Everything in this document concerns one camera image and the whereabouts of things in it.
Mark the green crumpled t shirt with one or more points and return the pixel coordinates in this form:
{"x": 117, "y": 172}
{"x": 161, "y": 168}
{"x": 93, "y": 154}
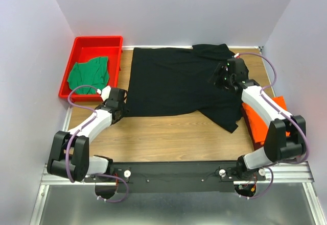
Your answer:
{"x": 93, "y": 73}

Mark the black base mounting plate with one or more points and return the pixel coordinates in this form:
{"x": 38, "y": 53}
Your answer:
{"x": 134, "y": 174}

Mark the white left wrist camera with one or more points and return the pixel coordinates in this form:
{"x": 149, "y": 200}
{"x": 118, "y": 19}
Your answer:
{"x": 104, "y": 93}

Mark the orange folded t shirt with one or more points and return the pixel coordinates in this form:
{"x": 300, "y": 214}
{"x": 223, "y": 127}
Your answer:
{"x": 258, "y": 126}

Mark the aluminium frame rail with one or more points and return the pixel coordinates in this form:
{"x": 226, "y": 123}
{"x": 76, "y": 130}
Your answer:
{"x": 279, "y": 173}

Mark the black t shirt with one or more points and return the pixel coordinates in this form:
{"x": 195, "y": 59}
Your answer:
{"x": 174, "y": 81}

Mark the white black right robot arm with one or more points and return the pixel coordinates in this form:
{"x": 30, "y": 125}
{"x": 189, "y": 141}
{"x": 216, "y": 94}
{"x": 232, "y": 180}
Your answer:
{"x": 285, "y": 140}

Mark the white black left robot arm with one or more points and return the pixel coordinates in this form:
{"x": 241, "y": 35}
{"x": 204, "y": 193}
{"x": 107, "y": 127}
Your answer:
{"x": 69, "y": 156}

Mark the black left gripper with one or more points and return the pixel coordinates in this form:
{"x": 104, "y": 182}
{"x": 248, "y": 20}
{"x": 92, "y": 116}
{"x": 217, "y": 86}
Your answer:
{"x": 122, "y": 105}

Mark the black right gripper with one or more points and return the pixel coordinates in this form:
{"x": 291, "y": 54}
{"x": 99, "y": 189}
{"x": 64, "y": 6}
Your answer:
{"x": 221, "y": 69}

